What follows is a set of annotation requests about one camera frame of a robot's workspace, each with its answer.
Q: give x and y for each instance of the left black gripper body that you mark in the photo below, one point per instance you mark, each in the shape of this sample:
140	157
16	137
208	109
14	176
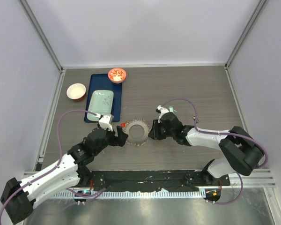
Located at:
110	139

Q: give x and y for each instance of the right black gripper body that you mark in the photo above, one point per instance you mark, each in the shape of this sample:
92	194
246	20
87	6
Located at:
164	132

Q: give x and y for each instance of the metal disc key organizer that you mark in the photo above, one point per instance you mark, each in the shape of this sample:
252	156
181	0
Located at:
137	130

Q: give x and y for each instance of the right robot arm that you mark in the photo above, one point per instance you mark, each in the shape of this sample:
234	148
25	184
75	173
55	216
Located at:
241	154

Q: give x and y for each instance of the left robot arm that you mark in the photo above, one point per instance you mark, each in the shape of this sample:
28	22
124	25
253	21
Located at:
21	197

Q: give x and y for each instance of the green key tag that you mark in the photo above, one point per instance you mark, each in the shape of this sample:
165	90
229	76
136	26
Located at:
171	109

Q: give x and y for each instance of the black-head key far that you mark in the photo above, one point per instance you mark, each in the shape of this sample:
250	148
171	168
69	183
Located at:
195	119

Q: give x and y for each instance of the light green rectangular plate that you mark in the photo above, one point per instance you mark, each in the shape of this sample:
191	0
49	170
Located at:
101	102

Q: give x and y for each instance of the white and red bowl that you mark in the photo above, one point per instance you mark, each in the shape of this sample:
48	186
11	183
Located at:
76	92

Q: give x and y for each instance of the blue tray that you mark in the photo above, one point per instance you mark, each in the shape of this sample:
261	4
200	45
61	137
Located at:
102	82

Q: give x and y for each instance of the red patterned bowl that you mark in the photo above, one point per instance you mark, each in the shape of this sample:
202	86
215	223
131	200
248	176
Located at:
117	75

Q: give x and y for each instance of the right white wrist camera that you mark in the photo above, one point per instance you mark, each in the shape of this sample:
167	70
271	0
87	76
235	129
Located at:
161	111

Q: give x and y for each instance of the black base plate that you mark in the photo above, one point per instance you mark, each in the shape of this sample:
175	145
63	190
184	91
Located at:
150	181

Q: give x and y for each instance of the slotted cable duct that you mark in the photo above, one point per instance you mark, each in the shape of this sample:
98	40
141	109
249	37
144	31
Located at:
163	194

